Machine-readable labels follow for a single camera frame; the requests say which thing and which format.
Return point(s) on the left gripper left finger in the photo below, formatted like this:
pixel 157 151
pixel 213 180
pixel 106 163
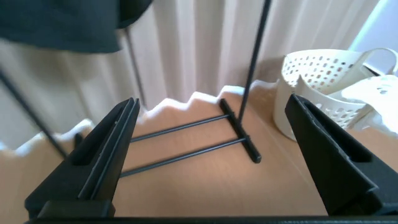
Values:
pixel 93 186

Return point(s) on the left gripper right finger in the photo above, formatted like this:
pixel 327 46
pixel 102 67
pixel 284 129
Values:
pixel 357 186

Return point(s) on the white garment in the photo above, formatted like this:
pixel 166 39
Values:
pixel 385 124

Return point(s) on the black shorts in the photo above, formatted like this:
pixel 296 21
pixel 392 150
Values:
pixel 62 25

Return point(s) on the white laundry basket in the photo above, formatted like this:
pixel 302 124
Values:
pixel 311 68

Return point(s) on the black clothes rack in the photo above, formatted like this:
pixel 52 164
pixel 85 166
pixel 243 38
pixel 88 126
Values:
pixel 239 130

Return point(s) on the beige curtain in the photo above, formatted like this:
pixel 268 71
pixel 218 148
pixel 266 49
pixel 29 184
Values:
pixel 202 46

